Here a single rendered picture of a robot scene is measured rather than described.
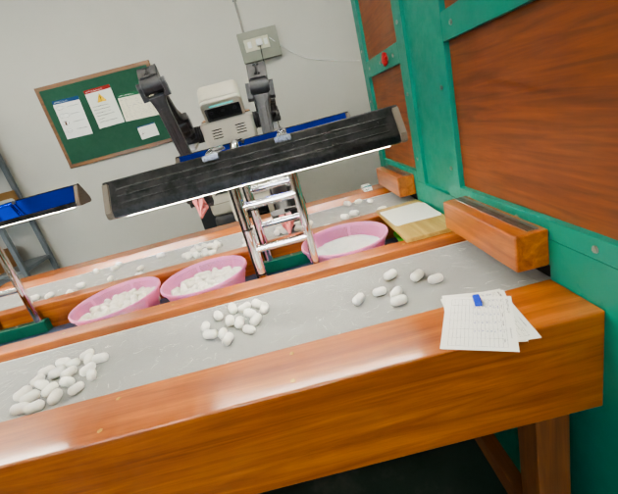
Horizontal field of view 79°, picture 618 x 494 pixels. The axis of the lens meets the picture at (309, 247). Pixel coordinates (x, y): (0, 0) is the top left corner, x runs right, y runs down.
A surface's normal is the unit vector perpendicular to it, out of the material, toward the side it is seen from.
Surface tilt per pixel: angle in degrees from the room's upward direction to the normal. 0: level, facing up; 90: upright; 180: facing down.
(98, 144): 90
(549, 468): 90
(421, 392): 90
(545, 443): 90
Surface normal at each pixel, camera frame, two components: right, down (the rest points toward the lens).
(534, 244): 0.07, 0.32
